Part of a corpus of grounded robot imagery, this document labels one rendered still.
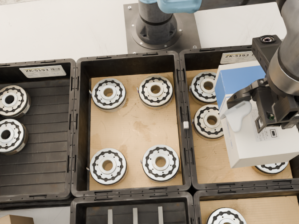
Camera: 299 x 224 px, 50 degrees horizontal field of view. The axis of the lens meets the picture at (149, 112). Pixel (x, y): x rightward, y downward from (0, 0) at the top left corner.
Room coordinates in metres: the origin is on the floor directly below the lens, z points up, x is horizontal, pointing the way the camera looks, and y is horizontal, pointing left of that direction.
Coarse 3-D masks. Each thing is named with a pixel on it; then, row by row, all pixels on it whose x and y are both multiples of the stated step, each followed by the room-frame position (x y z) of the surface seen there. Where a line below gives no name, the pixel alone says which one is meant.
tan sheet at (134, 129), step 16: (96, 80) 0.49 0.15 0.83; (128, 80) 0.47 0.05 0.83; (128, 96) 0.42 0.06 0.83; (96, 112) 0.38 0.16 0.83; (112, 112) 0.37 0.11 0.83; (128, 112) 0.36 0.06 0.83; (144, 112) 0.36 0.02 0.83; (160, 112) 0.35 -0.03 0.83; (176, 112) 0.34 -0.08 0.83; (96, 128) 0.33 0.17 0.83; (112, 128) 0.32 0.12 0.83; (128, 128) 0.31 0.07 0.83; (144, 128) 0.31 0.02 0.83; (160, 128) 0.30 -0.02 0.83; (176, 128) 0.29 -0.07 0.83; (96, 144) 0.28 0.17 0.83; (112, 144) 0.27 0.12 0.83; (128, 144) 0.26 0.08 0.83; (144, 144) 0.26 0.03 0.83; (176, 144) 0.24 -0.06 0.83; (128, 160) 0.22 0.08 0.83; (160, 160) 0.20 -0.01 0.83; (128, 176) 0.17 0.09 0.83; (144, 176) 0.16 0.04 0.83; (176, 176) 0.15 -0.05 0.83
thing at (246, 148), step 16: (224, 64) 0.31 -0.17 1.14; (240, 64) 0.31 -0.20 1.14; (256, 64) 0.30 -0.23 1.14; (224, 80) 0.28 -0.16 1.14; (240, 80) 0.27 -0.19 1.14; (224, 96) 0.25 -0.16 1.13; (256, 112) 0.20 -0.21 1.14; (224, 128) 0.20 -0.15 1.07; (256, 128) 0.17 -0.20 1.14; (272, 128) 0.16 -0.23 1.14; (288, 128) 0.16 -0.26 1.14; (240, 144) 0.14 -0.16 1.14; (256, 144) 0.13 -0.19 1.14; (272, 144) 0.13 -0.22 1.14; (288, 144) 0.13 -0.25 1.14; (240, 160) 0.11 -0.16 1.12; (256, 160) 0.11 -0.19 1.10; (272, 160) 0.11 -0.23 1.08; (288, 160) 0.11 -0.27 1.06
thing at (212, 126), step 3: (207, 114) 0.31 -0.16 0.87; (210, 114) 0.30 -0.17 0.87; (213, 114) 0.30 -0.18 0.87; (216, 114) 0.30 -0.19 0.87; (204, 117) 0.30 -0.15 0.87; (207, 117) 0.30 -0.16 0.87; (216, 117) 0.29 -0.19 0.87; (219, 117) 0.29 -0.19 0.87; (204, 120) 0.29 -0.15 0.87; (219, 120) 0.28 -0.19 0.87; (204, 123) 0.28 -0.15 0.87; (207, 123) 0.28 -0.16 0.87; (216, 123) 0.28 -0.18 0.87; (219, 123) 0.27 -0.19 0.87; (207, 126) 0.27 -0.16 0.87; (210, 126) 0.27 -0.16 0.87; (213, 126) 0.27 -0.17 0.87; (216, 126) 0.27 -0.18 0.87
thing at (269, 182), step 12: (204, 48) 0.48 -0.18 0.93; (216, 48) 0.48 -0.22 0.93; (228, 48) 0.47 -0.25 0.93; (240, 48) 0.47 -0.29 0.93; (180, 60) 0.46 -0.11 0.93; (192, 144) 0.21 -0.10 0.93; (192, 156) 0.18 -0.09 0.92; (192, 168) 0.15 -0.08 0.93; (192, 180) 0.12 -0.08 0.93; (264, 180) 0.09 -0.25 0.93; (276, 180) 0.09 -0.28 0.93; (288, 180) 0.08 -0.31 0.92
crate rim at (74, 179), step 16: (80, 64) 0.50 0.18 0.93; (176, 64) 0.45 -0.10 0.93; (80, 80) 0.44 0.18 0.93; (176, 80) 0.40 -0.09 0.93; (80, 96) 0.40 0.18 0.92; (80, 192) 0.13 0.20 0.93; (96, 192) 0.13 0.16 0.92; (112, 192) 0.12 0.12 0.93; (128, 192) 0.11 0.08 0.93; (144, 192) 0.11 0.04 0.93
